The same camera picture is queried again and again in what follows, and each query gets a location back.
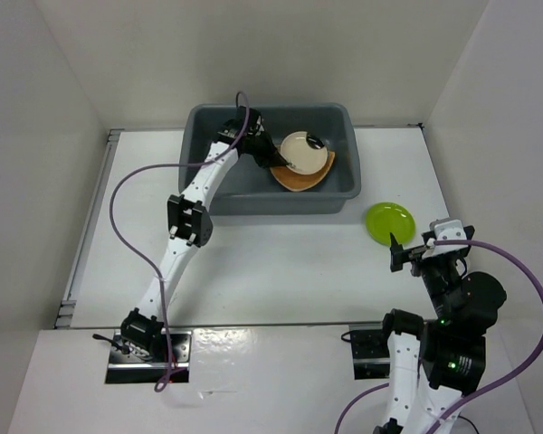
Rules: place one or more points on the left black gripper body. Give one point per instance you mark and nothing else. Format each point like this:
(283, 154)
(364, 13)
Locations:
(261, 146)

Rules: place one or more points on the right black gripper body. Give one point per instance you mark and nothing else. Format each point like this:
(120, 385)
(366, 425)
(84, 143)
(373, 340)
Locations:
(440, 272)

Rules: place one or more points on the orange woven triangular basket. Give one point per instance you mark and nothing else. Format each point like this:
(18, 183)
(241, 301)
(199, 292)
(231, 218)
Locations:
(299, 183)

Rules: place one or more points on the cream plate with black mark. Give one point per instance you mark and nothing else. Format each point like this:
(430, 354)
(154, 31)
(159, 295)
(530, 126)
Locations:
(306, 154)

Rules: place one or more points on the green round plate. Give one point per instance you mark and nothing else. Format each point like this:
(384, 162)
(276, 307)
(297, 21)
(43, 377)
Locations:
(383, 219)

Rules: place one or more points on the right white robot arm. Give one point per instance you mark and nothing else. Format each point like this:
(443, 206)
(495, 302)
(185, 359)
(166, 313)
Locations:
(434, 364)

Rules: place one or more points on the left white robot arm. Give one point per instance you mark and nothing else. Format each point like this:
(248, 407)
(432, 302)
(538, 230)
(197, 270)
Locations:
(189, 227)

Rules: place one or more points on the grey plastic bin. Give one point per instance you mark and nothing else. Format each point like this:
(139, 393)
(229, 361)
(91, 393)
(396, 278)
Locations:
(250, 190)

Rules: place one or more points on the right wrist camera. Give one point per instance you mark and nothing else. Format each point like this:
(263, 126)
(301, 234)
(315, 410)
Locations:
(443, 236)

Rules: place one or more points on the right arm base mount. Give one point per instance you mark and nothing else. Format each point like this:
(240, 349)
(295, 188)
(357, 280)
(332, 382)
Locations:
(369, 351)

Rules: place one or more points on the aluminium table edge rail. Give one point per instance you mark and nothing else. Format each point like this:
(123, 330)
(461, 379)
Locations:
(71, 293)

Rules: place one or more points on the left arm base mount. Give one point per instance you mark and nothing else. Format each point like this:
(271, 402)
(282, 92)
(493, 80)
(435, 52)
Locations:
(129, 364)

